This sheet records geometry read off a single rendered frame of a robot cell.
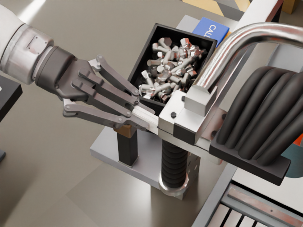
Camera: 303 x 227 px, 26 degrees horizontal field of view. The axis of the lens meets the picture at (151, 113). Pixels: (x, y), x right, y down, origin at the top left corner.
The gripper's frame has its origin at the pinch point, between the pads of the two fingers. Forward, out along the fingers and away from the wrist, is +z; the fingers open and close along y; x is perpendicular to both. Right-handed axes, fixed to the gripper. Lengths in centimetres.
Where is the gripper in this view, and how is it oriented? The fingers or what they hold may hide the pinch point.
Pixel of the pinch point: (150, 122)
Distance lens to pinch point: 109.5
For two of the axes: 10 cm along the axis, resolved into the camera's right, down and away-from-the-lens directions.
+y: 4.1, -7.5, 5.1
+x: -2.4, 4.5, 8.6
